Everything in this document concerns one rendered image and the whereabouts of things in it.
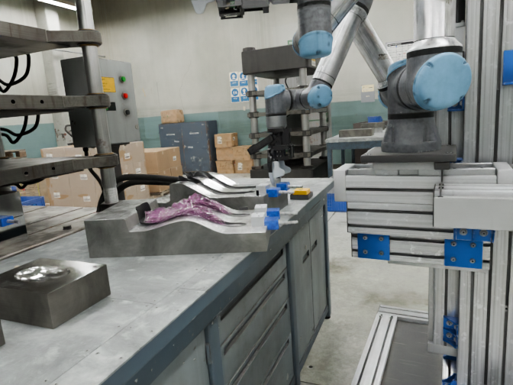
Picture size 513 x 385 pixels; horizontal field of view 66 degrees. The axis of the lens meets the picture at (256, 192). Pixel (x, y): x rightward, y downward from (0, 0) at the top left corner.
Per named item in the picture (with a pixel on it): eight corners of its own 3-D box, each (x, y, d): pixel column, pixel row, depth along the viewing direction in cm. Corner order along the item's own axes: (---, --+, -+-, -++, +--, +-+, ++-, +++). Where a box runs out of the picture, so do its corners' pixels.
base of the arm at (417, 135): (442, 146, 111) (442, 109, 109) (440, 152, 97) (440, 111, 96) (385, 147, 117) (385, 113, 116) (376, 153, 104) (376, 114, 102)
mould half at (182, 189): (288, 204, 159) (286, 171, 157) (265, 221, 136) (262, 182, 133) (182, 202, 178) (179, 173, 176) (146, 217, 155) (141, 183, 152)
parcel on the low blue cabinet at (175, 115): (185, 122, 872) (184, 108, 867) (176, 122, 842) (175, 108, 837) (169, 123, 889) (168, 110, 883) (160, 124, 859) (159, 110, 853)
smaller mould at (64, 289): (111, 294, 87) (106, 263, 85) (53, 329, 73) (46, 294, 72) (45, 285, 94) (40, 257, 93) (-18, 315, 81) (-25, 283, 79)
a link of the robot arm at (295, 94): (324, 108, 143) (295, 110, 139) (310, 109, 153) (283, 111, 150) (322, 85, 141) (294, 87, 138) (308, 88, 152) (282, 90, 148)
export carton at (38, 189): (72, 197, 605) (68, 170, 598) (46, 203, 565) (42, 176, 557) (43, 196, 630) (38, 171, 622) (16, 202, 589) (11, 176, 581)
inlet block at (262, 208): (298, 218, 126) (297, 202, 125) (298, 223, 121) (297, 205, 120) (256, 221, 127) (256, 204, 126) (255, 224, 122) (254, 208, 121)
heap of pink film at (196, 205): (233, 211, 128) (232, 188, 127) (225, 227, 111) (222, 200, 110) (156, 215, 131) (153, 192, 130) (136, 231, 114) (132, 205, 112)
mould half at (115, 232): (272, 224, 132) (269, 192, 130) (266, 251, 106) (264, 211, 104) (127, 231, 137) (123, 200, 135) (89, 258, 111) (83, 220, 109)
